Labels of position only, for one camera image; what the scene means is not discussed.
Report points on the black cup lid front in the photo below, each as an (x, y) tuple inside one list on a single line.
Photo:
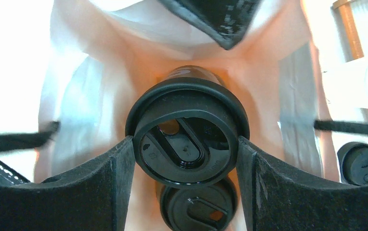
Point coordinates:
[(185, 131)]

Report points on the orange paper bag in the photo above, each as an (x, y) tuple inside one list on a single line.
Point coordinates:
[(74, 79)]

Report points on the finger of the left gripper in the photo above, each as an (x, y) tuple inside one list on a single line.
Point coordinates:
[(225, 21)]

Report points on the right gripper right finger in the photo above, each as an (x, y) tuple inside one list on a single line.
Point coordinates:
[(279, 197)]

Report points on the stacked white paper cups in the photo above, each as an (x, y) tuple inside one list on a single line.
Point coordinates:
[(347, 84)]

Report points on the wooden shelf rack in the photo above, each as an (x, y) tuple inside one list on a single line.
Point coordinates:
[(353, 15)]

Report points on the black cup lid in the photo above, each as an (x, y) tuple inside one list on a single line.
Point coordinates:
[(185, 131), (209, 208), (353, 163)]

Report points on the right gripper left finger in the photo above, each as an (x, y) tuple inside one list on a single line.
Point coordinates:
[(93, 196)]

